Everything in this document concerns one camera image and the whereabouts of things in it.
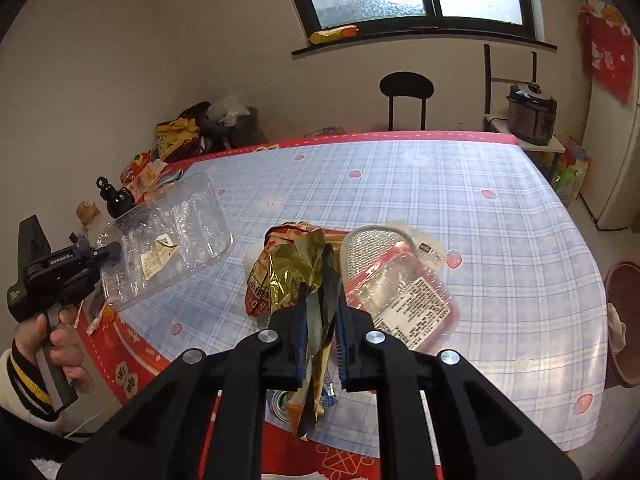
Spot red festive cloth on fridge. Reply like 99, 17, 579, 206
578, 0, 634, 103

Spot black gourd-shaped bottle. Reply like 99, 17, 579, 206
96, 177, 136, 219

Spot brown plastic trash bin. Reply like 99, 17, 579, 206
604, 257, 640, 389

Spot person's left hand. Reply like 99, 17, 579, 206
13, 306, 92, 393

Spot electric pressure cooker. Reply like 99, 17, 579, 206
506, 82, 558, 146

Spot small white side table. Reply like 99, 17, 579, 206
483, 114, 565, 182

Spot yellow snack packet on sill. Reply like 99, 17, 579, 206
309, 25, 359, 46

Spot blue plaid plastic tablecloth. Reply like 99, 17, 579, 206
114, 134, 608, 450

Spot red-rimmed clear food tray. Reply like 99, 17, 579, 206
346, 244, 459, 354

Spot left forearm white sleeve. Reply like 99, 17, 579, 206
1, 342, 63, 436

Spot black round-back chair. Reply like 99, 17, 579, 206
378, 70, 435, 131

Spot white printed packaging card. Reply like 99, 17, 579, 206
387, 220, 447, 272

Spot cream two-door refrigerator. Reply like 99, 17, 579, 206
579, 34, 640, 231

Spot clear plastic container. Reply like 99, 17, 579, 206
96, 172, 233, 311

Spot colourful bags beside table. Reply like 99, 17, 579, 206
551, 138, 591, 207

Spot yellow snack bags pile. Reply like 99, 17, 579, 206
155, 118, 202, 164

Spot gold red snack wrapper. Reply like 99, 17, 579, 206
244, 221, 346, 440

